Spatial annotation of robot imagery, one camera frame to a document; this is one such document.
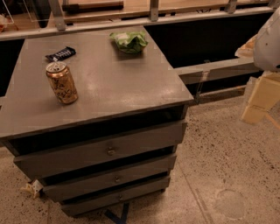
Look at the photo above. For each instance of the green chip bag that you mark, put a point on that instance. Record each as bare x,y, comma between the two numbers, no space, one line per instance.
130,41

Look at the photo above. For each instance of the dark candy bar wrapper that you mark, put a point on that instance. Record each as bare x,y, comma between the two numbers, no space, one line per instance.
62,54

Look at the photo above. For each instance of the top grey drawer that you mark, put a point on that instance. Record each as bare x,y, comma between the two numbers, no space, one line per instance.
53,162

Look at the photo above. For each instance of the orange soda can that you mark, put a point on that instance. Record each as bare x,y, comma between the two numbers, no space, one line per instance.
62,82

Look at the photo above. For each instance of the bottom grey drawer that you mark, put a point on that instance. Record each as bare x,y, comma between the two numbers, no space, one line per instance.
125,194

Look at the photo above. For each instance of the metal railing frame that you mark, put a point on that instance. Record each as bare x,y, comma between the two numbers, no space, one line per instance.
189,32

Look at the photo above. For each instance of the crumpled paper scrap on floor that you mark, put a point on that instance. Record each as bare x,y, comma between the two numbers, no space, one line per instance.
34,188

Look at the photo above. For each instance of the middle grey drawer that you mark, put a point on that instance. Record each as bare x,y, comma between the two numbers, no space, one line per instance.
76,188

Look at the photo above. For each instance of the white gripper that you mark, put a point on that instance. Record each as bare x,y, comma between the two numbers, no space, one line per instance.
269,46

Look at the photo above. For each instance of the grey drawer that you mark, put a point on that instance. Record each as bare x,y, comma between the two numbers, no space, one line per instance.
76,188
125,194
53,162

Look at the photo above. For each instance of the grey drawer cabinet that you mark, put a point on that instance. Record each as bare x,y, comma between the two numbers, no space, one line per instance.
118,94

